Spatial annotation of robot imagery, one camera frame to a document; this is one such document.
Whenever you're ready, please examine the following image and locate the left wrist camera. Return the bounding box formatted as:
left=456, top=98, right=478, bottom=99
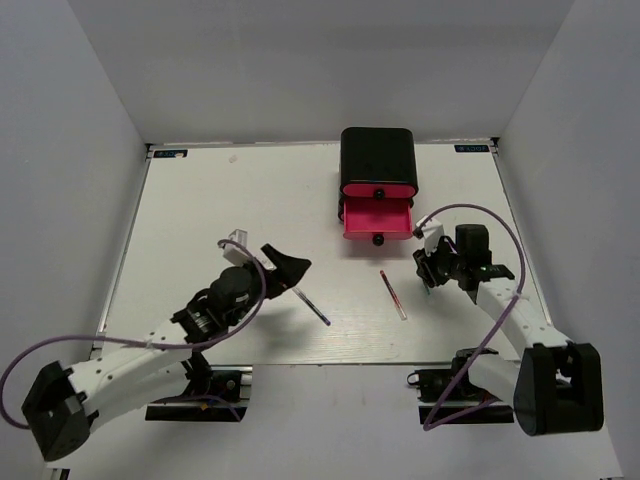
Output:
left=217, top=229, right=252, bottom=267

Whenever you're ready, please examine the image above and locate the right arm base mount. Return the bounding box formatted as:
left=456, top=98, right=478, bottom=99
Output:
left=405, top=349, right=516, bottom=426

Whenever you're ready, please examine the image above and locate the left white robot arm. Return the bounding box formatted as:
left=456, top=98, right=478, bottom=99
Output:
left=21, top=240, right=312, bottom=462

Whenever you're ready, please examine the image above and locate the purple pen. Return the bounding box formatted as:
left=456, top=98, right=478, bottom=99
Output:
left=292, top=287, right=331, bottom=326

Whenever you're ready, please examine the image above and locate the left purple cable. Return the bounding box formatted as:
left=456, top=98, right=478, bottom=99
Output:
left=0, top=238, right=269, bottom=431

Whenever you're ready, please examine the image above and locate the blue label sticker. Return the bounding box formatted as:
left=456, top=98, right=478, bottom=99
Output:
left=153, top=149, right=188, bottom=159
left=454, top=144, right=491, bottom=153

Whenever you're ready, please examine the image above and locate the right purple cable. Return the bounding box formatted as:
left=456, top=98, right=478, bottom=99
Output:
left=413, top=203, right=526, bottom=432

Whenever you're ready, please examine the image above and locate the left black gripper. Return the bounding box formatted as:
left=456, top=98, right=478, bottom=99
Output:
left=227, top=244, right=311, bottom=326

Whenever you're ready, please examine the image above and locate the right blue label sticker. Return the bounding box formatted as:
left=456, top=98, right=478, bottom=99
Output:
left=454, top=144, right=491, bottom=153

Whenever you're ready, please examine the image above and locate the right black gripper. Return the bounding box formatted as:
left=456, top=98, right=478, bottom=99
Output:
left=414, top=235, right=466, bottom=288

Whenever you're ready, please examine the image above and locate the red pen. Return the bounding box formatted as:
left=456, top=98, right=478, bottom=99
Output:
left=379, top=270, right=407, bottom=321

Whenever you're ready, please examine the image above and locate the purple cable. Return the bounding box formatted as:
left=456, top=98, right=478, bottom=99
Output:
left=413, top=203, right=526, bottom=432
left=0, top=238, right=269, bottom=431

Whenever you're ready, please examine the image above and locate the black drawer cabinet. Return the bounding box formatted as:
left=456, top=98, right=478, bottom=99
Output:
left=339, top=127, right=419, bottom=203

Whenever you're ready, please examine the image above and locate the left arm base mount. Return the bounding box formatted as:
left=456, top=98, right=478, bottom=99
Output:
left=145, top=353, right=253, bottom=423

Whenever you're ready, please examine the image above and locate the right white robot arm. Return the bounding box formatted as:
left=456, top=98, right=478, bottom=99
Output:
left=413, top=220, right=604, bottom=436

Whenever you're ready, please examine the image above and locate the pink drawer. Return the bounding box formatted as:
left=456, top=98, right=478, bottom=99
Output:
left=341, top=183, right=418, bottom=199
left=342, top=198, right=413, bottom=246

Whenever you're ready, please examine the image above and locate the left blue label sticker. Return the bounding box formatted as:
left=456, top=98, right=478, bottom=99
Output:
left=153, top=149, right=188, bottom=159

